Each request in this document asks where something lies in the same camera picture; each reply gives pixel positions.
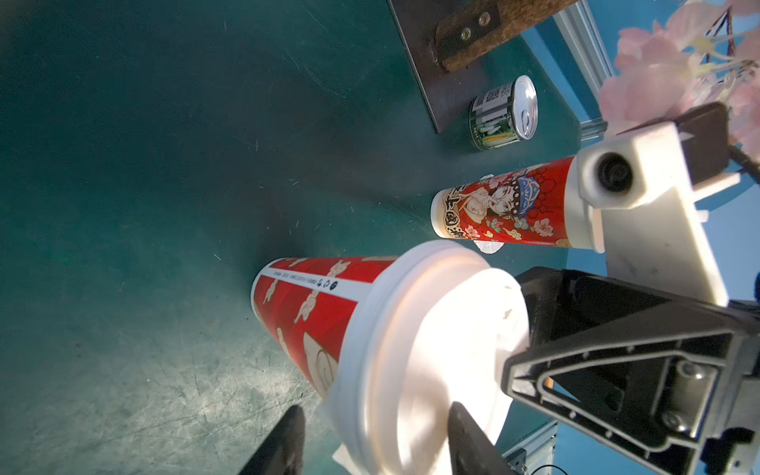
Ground red paper cup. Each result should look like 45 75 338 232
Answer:
431 158 604 253
251 256 397 398

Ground pink cherry blossom tree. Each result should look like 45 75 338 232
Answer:
599 1 759 162

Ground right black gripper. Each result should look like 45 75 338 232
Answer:
502 267 759 474

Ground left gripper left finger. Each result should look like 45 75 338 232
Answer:
239 405 306 475

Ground white cup lid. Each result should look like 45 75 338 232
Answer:
324 241 528 474

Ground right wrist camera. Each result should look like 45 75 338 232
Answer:
575 102 740 306

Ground tree metal base plate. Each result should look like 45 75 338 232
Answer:
388 0 489 133

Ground aluminium frame bars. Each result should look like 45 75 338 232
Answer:
553 1 614 142

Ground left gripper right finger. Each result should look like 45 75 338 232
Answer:
447 402 516 475

